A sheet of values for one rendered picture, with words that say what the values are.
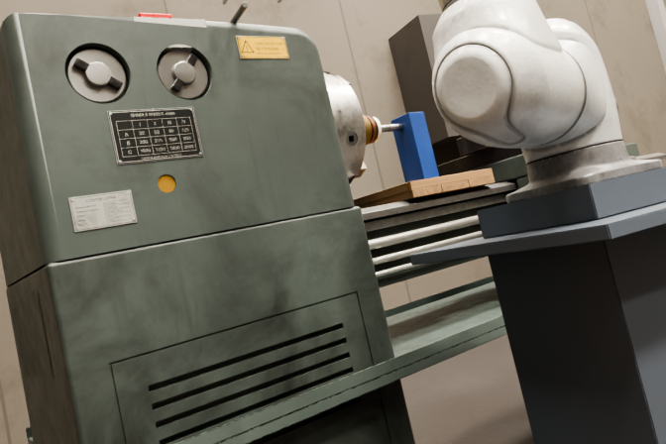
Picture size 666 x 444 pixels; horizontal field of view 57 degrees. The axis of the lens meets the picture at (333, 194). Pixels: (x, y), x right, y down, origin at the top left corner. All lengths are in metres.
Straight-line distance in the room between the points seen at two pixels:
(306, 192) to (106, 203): 0.38
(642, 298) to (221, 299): 0.65
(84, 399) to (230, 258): 0.31
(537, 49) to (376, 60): 3.56
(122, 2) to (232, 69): 2.82
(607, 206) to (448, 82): 0.29
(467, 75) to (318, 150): 0.49
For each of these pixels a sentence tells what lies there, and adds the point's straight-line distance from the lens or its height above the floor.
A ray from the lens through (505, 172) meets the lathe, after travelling 1.76.
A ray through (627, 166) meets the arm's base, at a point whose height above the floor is 0.81.
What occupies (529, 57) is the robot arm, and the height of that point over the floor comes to 0.97.
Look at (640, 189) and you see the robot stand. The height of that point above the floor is 0.78.
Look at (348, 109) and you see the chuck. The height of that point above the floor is 1.10.
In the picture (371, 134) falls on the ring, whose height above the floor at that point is 1.06.
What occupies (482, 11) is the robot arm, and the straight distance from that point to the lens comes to 0.86.
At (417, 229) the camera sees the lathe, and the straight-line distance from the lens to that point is 1.47.
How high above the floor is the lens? 0.79
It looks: 5 degrees up
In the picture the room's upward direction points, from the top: 13 degrees counter-clockwise
